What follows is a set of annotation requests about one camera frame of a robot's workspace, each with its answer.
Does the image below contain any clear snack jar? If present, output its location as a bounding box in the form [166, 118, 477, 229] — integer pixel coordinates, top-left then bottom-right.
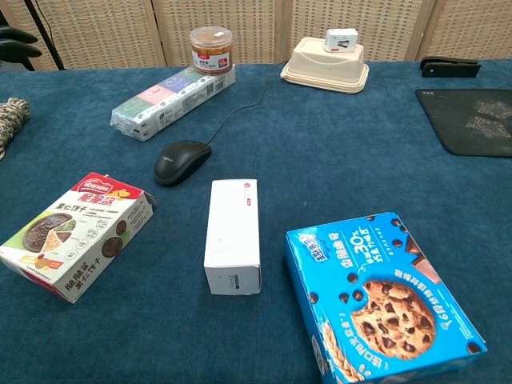
[189, 26, 234, 77]

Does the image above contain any white rectangular carton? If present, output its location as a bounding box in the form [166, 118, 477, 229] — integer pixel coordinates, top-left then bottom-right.
[202, 178, 263, 296]

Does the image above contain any red white biscuit box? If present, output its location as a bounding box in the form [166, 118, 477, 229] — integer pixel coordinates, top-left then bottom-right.
[0, 171, 158, 304]

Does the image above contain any plastic wrapped tissue pack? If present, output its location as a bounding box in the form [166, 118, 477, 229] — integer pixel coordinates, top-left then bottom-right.
[110, 63, 237, 143]

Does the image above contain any thin dark wire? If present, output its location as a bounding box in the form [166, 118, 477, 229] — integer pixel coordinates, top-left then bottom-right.
[204, 71, 270, 146]

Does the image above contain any black mouse pad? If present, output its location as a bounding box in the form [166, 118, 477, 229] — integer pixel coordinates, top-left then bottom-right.
[414, 87, 512, 158]

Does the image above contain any wicker folding screen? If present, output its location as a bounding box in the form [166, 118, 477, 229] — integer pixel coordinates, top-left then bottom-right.
[0, 0, 512, 72]

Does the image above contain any small white box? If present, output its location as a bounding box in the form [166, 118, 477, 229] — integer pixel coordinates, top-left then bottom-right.
[324, 27, 358, 54]

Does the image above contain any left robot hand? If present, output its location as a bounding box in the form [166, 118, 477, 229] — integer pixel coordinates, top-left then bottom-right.
[0, 26, 43, 62]

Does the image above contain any coiled beige rope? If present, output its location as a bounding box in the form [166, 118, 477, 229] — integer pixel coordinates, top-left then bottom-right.
[0, 97, 31, 161]

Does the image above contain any blue felt table cover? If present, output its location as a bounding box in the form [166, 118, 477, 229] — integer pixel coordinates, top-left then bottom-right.
[0, 59, 512, 384]

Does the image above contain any blue chocolate chip cookie box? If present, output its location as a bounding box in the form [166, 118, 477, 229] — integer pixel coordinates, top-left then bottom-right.
[284, 211, 488, 384]

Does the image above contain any beige lidded food container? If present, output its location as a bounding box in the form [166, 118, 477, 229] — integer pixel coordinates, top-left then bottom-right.
[279, 36, 370, 95]

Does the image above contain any black tripod stand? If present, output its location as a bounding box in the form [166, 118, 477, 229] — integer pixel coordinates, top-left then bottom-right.
[23, 0, 65, 71]

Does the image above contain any black computer mouse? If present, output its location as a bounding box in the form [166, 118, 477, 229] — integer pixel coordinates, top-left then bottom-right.
[154, 139, 213, 187]

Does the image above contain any black stapler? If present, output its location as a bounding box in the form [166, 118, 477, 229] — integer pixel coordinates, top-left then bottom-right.
[418, 56, 482, 79]

